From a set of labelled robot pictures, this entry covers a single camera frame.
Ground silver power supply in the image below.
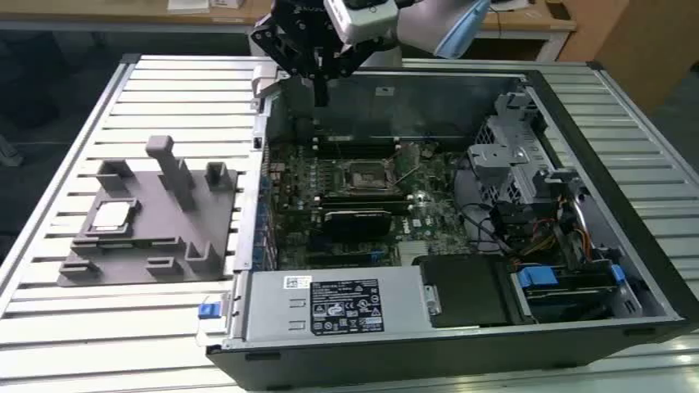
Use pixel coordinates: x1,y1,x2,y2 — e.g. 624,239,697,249
241,268,437,344

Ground yellow orange wire bundle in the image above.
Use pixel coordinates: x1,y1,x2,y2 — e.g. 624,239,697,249
521,194,596,263

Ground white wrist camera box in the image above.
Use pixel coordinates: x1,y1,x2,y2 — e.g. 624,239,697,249
324,0,400,44

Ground grey plastic cage latch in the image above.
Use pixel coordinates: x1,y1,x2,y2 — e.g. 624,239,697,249
532,168,588,193

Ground grey parts rack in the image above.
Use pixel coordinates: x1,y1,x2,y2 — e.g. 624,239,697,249
56,133,243,288

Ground black expansion slot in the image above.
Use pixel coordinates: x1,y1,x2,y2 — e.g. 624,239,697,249
304,251,395,267

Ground black open PC case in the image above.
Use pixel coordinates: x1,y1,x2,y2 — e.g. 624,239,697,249
204,61,692,392

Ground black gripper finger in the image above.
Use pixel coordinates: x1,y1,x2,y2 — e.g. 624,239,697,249
249,22,323,108
321,38,379,108

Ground black plastic shroud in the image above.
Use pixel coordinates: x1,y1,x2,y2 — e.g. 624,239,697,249
415,253,520,329

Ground CPU socket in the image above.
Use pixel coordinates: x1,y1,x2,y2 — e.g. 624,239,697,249
337,159,395,194

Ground wooden cabinet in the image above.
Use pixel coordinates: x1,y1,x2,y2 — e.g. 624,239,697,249
556,0,699,114

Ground silver metal drive cage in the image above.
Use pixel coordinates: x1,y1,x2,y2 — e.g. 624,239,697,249
464,92,553,206

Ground silver disk bay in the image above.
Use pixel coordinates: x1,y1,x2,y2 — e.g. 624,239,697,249
507,261,645,327

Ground silver CPU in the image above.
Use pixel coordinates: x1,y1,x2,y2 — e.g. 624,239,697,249
89,200,137,237

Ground wooden desk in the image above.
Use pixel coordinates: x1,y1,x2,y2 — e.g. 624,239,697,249
0,0,580,62

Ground white paper sheet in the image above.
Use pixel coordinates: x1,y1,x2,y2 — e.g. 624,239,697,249
165,0,212,12

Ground blue disk carrier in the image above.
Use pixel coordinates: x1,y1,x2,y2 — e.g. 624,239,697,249
512,261,629,294

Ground silver chipset heatsink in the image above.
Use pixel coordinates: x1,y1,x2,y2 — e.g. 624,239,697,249
396,240,431,266

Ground black graphics card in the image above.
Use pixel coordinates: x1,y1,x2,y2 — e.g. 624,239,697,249
320,208,395,243

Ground black wire bundle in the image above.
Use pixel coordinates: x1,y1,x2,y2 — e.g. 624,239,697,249
456,200,525,257

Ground green motherboard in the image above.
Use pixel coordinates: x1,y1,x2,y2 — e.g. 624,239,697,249
260,137,477,272

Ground grey case side latch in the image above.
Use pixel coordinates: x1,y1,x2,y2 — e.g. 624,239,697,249
249,64,280,100

